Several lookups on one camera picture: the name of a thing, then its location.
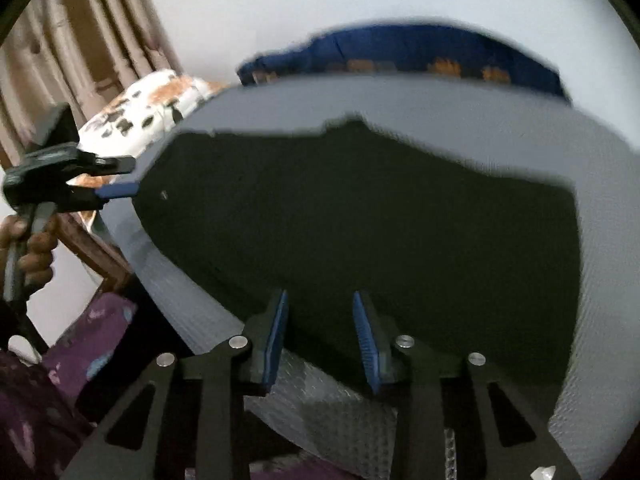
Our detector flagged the purple floral clothing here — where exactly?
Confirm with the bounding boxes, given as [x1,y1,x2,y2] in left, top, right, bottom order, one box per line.
[0,292,141,480]

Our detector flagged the white floral pillow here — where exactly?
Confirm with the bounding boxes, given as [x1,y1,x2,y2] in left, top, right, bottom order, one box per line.
[79,70,232,233]

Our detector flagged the black pants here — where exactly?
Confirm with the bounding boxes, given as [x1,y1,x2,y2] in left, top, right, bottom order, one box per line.
[132,116,585,403]

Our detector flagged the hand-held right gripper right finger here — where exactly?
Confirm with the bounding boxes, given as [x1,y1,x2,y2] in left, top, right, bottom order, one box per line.
[352,290,583,480]

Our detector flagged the grey mattress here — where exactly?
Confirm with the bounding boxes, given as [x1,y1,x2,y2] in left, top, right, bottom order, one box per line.
[100,72,640,480]

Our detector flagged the blue floral blanket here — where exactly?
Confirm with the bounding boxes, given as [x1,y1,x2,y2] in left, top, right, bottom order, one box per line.
[235,22,574,107]

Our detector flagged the wooden bed frame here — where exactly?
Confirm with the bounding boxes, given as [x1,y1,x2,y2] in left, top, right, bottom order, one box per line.
[57,210,135,293]

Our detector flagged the beige curtain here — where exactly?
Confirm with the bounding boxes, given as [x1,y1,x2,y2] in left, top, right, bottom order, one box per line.
[0,0,182,173]

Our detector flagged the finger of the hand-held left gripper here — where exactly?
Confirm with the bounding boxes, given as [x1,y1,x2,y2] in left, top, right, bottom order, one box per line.
[65,182,140,212]
[77,155,137,177]

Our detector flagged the person's left hand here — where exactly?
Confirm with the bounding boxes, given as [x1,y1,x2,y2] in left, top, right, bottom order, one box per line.
[0,215,57,292]

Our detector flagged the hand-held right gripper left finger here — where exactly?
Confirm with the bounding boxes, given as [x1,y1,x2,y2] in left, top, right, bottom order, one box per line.
[62,289,291,480]

